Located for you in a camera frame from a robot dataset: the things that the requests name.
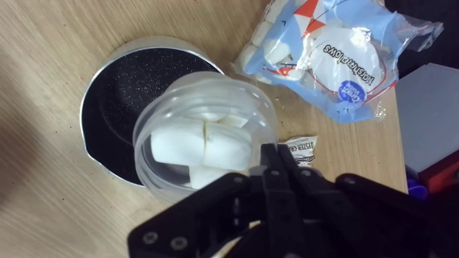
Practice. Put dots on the small sugar packet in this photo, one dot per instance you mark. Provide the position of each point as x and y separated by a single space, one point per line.
300 151

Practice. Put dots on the marshmallow bag blue white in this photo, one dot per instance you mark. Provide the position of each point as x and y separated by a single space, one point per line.
335 58

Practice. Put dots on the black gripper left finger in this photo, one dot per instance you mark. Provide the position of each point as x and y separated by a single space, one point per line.
216 201

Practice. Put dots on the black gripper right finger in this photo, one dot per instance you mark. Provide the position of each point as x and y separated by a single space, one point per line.
359 216

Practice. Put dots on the clear bowl with marshmallows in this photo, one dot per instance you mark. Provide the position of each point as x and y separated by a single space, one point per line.
201 144

